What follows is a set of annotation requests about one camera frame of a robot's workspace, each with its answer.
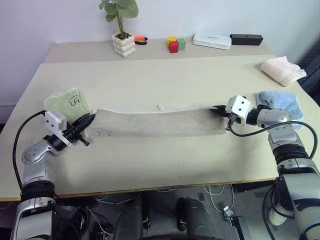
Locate long beige towel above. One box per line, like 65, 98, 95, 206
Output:
83, 107, 227, 141

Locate small metal clamp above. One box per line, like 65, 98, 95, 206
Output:
221, 205, 236, 222

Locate large dark rounded shape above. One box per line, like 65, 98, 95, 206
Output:
175, 196, 218, 240

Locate green leafy plant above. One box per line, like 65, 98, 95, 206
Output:
98, 0, 140, 39

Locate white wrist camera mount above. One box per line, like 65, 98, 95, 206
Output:
225, 95, 252, 119
44, 110, 70, 146

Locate white bubble plant pot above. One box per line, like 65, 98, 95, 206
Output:
111, 32, 137, 58

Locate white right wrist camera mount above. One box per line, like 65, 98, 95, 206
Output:
225, 95, 252, 119

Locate slim dark rounded shape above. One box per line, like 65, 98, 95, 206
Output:
116, 198, 151, 240

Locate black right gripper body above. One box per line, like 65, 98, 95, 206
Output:
224, 110, 243, 131

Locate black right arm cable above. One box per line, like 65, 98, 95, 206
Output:
225, 119, 318, 161

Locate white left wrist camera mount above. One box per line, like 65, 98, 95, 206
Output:
44, 110, 70, 146

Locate thin white cable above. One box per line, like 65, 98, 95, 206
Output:
201, 184, 226, 214

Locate long black box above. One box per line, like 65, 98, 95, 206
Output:
229, 33, 264, 47

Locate black chair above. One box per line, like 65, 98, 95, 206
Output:
296, 41, 320, 101

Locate pink striped folded towel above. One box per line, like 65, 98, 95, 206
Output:
260, 56, 308, 88

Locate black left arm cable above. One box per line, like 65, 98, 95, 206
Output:
12, 110, 48, 191

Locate green cube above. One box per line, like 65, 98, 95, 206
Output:
176, 38, 187, 52

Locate green towel with black print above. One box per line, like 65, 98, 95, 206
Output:
44, 87, 92, 125

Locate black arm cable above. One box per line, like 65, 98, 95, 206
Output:
12, 110, 48, 191
225, 119, 318, 161

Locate black metal bar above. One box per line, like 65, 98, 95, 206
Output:
230, 215, 252, 240

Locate light blue fluffy towel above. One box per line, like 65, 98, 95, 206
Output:
254, 90, 306, 131

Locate beige shoe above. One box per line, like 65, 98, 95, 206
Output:
267, 204, 289, 227

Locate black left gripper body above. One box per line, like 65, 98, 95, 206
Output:
63, 123, 91, 148

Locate flat white box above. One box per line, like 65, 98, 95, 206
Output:
191, 32, 233, 51

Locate red cube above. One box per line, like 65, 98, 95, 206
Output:
168, 40, 180, 54

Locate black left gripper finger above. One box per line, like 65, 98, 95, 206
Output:
79, 115, 97, 133
71, 113, 97, 126

